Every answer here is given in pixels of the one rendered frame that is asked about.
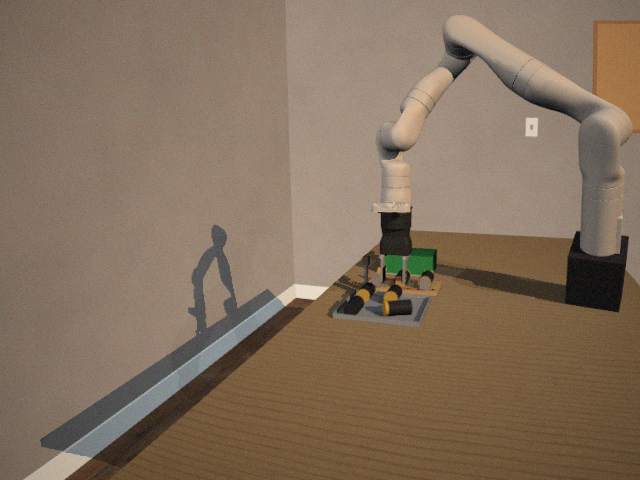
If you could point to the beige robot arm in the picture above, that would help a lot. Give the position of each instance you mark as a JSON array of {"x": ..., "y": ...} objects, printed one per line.
[{"x": 600, "y": 134}]

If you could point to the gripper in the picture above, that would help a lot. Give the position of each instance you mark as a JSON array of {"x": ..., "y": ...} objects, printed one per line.
[{"x": 395, "y": 224}]

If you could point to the green open-top box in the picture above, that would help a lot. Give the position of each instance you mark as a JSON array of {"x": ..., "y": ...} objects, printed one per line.
[{"x": 420, "y": 259}]

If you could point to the black cylinder with yellow end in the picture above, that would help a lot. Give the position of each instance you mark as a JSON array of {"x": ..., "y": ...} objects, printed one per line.
[
  {"x": 393, "y": 293},
  {"x": 354, "y": 305},
  {"x": 427, "y": 274},
  {"x": 366, "y": 291},
  {"x": 408, "y": 274},
  {"x": 397, "y": 307}
]

